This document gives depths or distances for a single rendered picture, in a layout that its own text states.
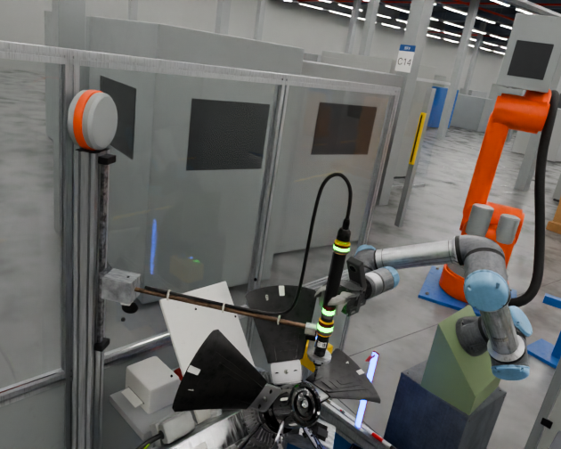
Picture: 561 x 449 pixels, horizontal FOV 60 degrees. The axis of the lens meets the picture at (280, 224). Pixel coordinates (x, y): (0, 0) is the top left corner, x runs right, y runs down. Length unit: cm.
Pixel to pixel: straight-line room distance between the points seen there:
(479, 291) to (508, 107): 375
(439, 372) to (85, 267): 130
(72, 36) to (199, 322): 394
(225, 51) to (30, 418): 281
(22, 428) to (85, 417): 22
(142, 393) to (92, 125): 97
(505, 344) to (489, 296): 28
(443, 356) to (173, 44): 270
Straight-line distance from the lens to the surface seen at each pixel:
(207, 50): 377
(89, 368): 169
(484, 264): 151
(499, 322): 164
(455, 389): 197
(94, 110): 135
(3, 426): 190
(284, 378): 148
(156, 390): 184
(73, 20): 516
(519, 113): 511
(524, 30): 505
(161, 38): 361
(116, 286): 150
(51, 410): 194
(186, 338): 156
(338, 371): 166
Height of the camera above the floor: 212
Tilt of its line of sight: 19 degrees down
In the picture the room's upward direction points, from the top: 9 degrees clockwise
